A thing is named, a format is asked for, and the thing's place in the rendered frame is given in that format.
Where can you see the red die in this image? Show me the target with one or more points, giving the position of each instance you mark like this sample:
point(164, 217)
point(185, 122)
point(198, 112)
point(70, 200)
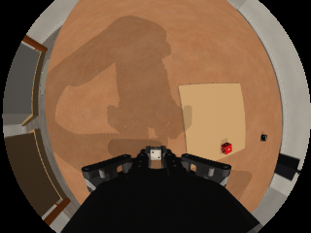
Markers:
point(226, 148)

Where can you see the tan square mat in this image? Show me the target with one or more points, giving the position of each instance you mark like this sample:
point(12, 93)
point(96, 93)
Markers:
point(213, 114)

